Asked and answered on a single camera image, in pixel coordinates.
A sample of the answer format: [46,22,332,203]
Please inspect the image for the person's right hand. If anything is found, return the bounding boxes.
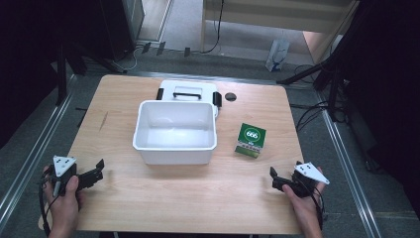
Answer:
[281,166,328,220]

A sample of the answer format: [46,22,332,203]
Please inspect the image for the black tripod stand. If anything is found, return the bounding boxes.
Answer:
[276,49,356,124]

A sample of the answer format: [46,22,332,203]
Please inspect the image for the black hanging cable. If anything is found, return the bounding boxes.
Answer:
[199,0,226,55]

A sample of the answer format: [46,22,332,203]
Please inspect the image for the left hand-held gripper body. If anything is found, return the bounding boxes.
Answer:
[49,155,89,196]

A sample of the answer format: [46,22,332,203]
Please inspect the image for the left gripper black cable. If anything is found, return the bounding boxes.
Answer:
[38,167,63,238]

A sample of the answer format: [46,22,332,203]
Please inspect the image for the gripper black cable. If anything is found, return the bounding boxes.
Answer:
[298,172,327,231]
[38,167,63,238]

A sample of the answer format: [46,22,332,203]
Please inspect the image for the metal floor rail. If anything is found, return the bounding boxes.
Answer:
[0,74,76,231]
[315,90,383,238]

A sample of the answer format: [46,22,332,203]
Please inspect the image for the white floor cable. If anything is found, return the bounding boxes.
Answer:
[119,46,139,73]

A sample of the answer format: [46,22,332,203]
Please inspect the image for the white paper bag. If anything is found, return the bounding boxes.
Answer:
[264,37,291,73]

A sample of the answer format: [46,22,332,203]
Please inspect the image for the black floor cables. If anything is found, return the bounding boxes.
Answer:
[288,63,335,134]

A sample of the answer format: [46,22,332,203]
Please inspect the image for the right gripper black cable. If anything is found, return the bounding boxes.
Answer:
[298,172,327,231]

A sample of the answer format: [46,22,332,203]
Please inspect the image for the white plastic storage box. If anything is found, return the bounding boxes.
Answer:
[132,99,219,166]

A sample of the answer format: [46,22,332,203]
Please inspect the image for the white lid with black handle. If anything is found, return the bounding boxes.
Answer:
[156,79,223,119]

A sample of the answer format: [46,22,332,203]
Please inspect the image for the person's left hand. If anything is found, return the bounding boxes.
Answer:
[43,165,82,229]

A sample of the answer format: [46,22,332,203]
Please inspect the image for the green card box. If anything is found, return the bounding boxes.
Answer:
[234,122,267,160]

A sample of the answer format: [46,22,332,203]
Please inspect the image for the light wooden furniture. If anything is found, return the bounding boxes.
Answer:
[199,0,361,65]

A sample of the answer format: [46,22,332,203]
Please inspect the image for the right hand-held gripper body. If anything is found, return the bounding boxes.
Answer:
[288,161,331,199]

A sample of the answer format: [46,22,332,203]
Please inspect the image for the dark cabinet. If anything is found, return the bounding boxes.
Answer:
[98,0,147,62]

